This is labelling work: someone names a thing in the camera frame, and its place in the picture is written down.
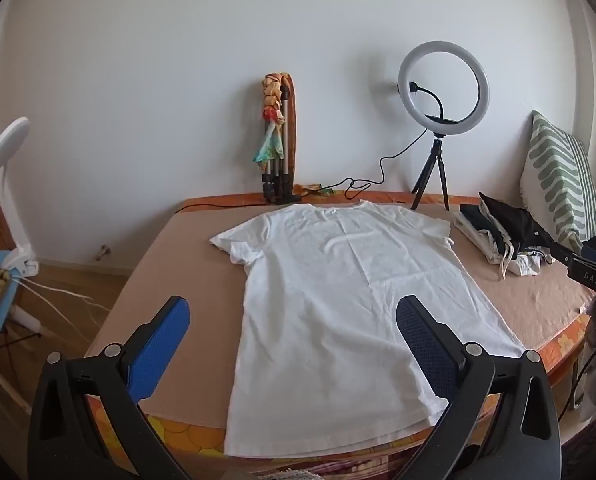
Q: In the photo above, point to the colourful scarf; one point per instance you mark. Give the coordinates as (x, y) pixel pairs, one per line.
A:
(273, 110)

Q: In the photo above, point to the black folded garment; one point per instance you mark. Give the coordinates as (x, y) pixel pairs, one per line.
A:
(515, 222)

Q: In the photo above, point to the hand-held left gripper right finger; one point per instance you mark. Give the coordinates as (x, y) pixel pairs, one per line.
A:
(428, 355)

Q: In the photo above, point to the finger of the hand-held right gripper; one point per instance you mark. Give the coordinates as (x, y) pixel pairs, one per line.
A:
(563, 252)

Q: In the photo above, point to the small colourful cloth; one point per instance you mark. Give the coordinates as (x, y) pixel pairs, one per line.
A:
(318, 191)

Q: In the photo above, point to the white t-shirt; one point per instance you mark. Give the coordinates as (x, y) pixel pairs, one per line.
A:
(338, 300)

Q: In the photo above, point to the white folded clothes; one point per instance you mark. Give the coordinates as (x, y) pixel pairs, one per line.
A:
(478, 235)

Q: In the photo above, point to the green striped white pillow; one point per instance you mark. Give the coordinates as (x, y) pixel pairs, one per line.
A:
(558, 185)

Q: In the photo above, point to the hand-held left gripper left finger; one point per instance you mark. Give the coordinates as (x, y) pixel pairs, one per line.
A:
(158, 350)

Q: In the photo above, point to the folded silver tripod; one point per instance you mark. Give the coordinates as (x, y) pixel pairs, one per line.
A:
(289, 135)

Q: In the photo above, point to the white clamp desk lamp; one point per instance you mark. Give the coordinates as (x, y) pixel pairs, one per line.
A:
(10, 142)

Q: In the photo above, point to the black mini tripod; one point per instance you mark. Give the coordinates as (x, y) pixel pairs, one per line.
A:
(435, 160)

